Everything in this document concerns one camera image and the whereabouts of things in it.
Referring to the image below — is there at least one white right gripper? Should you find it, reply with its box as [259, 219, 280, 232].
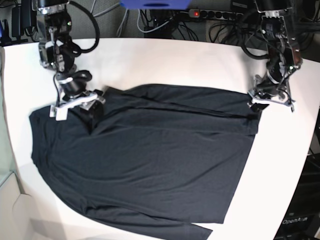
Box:
[49, 90, 106, 134]

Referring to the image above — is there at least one white power strip red switch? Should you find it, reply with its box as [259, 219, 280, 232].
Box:
[187, 9, 243, 21]

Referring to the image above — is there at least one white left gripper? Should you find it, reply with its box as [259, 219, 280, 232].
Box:
[247, 74, 295, 112]

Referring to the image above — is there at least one dark navy long-sleeve shirt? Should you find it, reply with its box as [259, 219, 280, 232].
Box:
[29, 84, 261, 240]

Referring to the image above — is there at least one blue box on shelf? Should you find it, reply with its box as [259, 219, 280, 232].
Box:
[120, 0, 191, 10]

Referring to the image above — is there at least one black OpenArm computer case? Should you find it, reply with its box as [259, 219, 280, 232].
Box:
[274, 154, 320, 240]

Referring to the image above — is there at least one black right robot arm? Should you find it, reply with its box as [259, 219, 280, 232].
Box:
[32, 0, 106, 121]

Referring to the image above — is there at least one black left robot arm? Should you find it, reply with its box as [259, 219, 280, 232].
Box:
[236, 0, 303, 112]

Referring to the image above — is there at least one grey cable on floor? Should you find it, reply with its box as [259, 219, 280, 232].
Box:
[88, 0, 131, 38]

